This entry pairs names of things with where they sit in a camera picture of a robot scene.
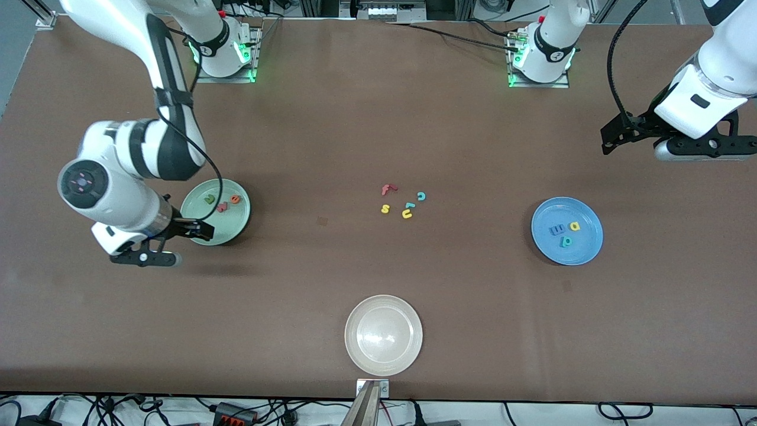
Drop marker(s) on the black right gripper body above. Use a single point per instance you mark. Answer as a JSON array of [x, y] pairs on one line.
[[177, 226]]

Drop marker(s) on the blue letter m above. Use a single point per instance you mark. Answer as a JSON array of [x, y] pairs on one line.
[[557, 229]]

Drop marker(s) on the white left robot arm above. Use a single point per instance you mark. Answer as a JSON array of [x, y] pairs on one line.
[[733, 47]]

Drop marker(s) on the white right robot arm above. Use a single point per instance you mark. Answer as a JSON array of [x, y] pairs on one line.
[[127, 201]]

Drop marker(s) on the green plate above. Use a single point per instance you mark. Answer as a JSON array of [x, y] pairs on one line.
[[233, 222]]

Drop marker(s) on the blue plate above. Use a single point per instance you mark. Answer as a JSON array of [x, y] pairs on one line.
[[582, 248]]

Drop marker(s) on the red letter f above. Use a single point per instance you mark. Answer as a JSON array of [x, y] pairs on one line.
[[385, 189]]

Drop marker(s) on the black power strip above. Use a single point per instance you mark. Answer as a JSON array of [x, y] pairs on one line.
[[233, 414]]

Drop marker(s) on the beige plate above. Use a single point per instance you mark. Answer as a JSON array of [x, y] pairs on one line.
[[384, 337]]

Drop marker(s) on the aluminium profile bar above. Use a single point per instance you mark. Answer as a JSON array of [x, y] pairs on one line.
[[364, 411]]

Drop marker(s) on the grey equipment box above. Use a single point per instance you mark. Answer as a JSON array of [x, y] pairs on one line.
[[384, 10]]

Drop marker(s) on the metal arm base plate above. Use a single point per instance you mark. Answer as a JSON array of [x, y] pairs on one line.
[[227, 80], [535, 84]]

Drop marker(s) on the metal mounting bracket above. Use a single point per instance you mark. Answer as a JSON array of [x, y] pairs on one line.
[[384, 389]]

